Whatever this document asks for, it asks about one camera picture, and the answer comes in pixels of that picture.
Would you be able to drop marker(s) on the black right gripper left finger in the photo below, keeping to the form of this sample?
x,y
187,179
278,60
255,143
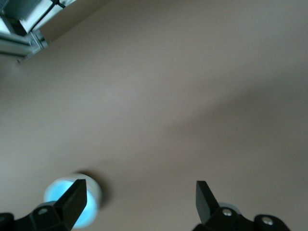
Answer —
x,y
69,205

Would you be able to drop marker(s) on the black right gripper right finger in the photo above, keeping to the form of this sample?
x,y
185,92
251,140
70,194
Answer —
x,y
207,205

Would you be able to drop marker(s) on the white bowl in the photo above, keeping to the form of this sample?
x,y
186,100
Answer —
x,y
96,192

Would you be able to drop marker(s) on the aluminium frame profile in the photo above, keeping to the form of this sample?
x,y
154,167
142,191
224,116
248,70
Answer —
x,y
14,45

